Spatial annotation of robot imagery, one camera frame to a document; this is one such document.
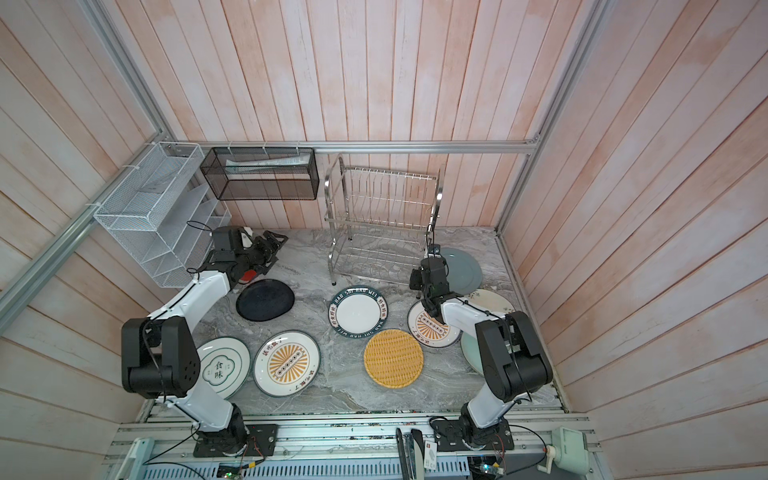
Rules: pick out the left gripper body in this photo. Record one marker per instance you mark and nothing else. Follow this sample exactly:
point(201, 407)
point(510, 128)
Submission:
point(260, 255)

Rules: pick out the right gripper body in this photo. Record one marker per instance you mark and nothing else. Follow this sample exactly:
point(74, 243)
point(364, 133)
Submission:
point(418, 283)

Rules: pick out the black round plate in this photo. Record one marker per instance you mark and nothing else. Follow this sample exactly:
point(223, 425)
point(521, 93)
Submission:
point(265, 300)

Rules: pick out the steel two-tier dish rack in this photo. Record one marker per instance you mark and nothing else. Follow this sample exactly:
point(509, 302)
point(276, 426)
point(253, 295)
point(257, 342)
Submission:
point(381, 221)

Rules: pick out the green rim white plate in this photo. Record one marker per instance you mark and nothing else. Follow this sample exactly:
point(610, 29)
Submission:
point(358, 312)

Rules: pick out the large orange sunburst plate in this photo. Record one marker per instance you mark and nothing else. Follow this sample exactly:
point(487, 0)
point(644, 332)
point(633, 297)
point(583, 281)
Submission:
point(286, 363)

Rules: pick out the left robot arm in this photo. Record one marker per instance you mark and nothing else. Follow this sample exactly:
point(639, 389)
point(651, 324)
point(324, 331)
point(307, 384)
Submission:
point(159, 358)

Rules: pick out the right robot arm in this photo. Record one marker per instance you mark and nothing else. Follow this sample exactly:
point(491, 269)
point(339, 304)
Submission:
point(514, 362)

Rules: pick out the grey-green round plate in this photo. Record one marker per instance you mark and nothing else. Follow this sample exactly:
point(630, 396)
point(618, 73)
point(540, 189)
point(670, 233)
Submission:
point(464, 272)

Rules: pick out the small orange sunburst plate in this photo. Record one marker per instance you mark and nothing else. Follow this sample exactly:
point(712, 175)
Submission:
point(428, 331)

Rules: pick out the cream floral plate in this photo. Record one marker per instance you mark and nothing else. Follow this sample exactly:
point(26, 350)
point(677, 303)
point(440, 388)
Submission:
point(487, 304)

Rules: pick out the light green floral plate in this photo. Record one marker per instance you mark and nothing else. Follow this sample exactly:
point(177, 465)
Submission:
point(470, 350)

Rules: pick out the yellow woven round plate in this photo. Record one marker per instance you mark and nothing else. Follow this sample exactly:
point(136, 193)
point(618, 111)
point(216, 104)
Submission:
point(393, 359)

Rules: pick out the white plate green characters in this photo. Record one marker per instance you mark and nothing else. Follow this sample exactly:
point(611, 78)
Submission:
point(225, 365)

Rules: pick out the black mesh wall basket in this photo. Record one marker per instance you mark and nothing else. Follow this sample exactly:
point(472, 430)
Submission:
point(261, 173)

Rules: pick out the white wire wall shelf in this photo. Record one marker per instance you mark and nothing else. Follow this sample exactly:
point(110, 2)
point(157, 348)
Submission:
point(162, 216)

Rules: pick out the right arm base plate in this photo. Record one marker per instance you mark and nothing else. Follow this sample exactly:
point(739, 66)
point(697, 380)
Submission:
point(460, 435)

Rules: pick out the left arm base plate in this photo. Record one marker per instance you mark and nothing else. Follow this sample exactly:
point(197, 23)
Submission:
point(253, 440)

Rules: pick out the white box camera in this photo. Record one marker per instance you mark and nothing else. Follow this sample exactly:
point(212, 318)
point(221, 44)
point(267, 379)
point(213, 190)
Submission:
point(568, 451)

